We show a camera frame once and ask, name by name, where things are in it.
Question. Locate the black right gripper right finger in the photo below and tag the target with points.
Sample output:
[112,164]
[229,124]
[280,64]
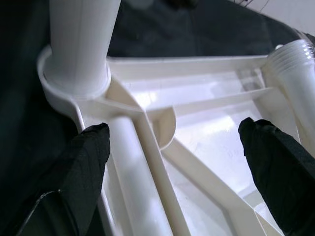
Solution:
[283,172]

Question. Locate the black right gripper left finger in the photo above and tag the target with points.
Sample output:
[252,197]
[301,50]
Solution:
[69,177]

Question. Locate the white plastic children table top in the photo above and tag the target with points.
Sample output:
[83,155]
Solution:
[209,123]

